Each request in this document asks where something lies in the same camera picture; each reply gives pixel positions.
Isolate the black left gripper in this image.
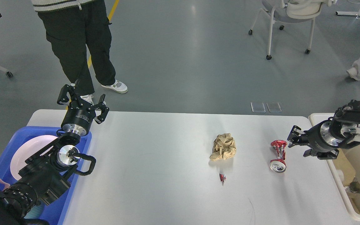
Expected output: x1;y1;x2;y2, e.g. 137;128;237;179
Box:
57;80;109;137

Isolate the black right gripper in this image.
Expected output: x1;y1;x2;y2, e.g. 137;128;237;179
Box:
287;121;340;160

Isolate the crushed red soda can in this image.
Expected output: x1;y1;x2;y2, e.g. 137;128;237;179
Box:
269;140;287;173

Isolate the pink plate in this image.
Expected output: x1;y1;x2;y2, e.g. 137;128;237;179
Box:
10;135;57;181

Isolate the brown paper ball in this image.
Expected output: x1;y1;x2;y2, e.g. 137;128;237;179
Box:
209;133;236;161

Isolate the white paper cup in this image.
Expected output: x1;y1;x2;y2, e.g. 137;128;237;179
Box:
336;169;345;186

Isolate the brown paper bag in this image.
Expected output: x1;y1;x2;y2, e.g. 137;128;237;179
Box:
332;149;356;186

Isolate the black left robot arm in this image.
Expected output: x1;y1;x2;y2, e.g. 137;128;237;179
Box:
0;84;109;225

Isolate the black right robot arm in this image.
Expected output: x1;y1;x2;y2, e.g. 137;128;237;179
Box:
287;100;360;160

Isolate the right floor socket plate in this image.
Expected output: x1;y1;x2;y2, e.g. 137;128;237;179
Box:
266;102;282;113

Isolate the floor socket plate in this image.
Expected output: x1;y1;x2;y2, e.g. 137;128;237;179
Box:
266;102;282;113
251;102;266;113

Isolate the left floor socket plate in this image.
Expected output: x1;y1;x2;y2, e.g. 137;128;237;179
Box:
251;102;266;113

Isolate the person in black trousers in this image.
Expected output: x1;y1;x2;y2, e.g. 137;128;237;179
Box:
31;0;128;103

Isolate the small red can fragment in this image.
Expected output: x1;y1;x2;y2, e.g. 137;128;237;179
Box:
219;173;226;186

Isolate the blue plastic tray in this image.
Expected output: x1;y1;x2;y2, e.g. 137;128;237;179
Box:
0;126;92;225

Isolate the white chair grey seat right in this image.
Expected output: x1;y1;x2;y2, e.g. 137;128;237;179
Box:
248;0;337;60

